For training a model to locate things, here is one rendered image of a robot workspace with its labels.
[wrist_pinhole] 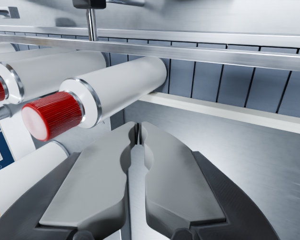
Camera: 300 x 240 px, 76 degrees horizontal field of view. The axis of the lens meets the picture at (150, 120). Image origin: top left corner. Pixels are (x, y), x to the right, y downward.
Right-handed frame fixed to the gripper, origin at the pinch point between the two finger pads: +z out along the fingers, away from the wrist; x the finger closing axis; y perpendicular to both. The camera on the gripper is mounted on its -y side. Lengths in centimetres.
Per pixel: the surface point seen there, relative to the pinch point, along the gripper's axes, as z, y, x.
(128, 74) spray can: 10.0, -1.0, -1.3
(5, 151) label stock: 39, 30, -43
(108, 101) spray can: 5.7, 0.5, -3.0
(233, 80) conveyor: 13.4, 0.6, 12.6
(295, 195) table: 11.1, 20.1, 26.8
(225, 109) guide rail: 10.5, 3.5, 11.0
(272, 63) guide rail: 4.6, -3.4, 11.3
